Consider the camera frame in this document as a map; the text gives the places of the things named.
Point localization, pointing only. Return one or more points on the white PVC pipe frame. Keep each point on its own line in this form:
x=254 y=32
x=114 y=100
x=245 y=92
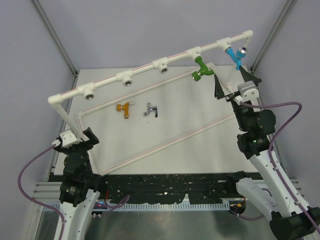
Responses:
x=193 y=133

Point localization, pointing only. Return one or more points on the white slotted cable duct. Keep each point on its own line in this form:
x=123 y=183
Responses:
x=184 y=206

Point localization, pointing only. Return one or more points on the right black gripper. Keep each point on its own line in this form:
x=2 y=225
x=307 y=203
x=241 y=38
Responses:
x=247 y=77

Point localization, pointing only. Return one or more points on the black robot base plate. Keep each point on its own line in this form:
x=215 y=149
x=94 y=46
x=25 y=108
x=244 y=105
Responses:
x=169 y=189

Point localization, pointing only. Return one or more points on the green water faucet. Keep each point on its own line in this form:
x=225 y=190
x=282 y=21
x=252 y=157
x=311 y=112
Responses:
x=203 y=70

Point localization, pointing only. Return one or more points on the orange water faucet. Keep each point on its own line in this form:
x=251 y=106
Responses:
x=124 y=108

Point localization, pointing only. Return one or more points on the blue water faucet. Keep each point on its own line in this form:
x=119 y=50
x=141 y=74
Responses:
x=237 y=56

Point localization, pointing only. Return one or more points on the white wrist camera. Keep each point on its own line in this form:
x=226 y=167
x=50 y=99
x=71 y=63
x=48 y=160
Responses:
x=248 y=90
x=66 y=139

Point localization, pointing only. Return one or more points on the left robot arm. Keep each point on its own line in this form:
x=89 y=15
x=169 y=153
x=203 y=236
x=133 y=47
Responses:
x=79 y=189

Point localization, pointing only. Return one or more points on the chrome water faucet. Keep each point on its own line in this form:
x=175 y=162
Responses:
x=151 y=109

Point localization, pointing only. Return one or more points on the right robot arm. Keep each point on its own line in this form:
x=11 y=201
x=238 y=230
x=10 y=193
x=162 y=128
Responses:
x=289 y=215

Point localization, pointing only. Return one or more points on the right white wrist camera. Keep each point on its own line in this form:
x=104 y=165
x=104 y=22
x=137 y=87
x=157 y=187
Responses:
x=248 y=90

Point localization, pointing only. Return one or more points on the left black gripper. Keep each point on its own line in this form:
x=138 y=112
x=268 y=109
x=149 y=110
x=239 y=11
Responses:
x=92 y=140

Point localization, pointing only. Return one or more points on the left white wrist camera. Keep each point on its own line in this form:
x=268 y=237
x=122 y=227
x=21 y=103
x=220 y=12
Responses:
x=66 y=139

